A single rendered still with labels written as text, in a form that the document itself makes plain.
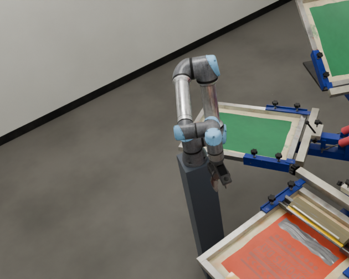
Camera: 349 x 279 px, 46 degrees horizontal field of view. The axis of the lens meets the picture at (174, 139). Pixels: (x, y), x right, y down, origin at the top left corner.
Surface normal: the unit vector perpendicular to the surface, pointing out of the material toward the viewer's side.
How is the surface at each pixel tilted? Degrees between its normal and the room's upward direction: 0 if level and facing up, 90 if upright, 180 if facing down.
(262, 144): 0
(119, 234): 0
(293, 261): 0
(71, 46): 90
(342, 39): 32
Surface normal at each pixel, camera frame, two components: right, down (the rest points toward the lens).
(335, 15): -0.09, -0.32
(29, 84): 0.58, 0.44
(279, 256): -0.16, -0.76
